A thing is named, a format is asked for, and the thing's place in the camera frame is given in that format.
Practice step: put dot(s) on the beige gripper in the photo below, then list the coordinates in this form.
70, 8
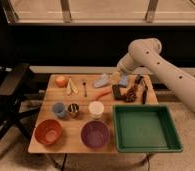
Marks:
115, 75

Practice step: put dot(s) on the black office chair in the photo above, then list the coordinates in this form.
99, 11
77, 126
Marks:
12, 87

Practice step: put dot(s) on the orange bowl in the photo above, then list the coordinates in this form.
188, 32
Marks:
48, 132

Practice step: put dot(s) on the green plastic tray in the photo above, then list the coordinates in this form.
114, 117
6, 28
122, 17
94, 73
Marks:
145, 129

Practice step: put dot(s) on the purple bowl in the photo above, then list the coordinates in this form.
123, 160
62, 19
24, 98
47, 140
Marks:
95, 134

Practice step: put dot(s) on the orange carrot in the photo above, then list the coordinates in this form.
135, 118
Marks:
102, 93

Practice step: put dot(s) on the peeled banana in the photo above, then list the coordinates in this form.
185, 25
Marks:
71, 87

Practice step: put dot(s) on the blue cup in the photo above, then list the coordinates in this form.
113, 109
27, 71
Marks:
59, 110

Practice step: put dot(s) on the shiny metal cup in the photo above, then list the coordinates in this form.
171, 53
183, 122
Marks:
73, 110

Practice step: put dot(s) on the dark rectangular block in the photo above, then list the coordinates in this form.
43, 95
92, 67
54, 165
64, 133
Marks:
116, 92

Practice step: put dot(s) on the orange apple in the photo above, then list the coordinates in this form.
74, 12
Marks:
61, 81

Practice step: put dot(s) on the white cup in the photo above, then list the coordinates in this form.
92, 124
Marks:
96, 109

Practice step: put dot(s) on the brown grape bunch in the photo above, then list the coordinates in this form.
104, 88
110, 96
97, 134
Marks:
130, 95

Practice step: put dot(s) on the blue cloth left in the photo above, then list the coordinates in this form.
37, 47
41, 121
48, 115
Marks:
102, 81

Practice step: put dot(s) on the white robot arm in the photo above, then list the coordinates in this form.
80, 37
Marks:
146, 52

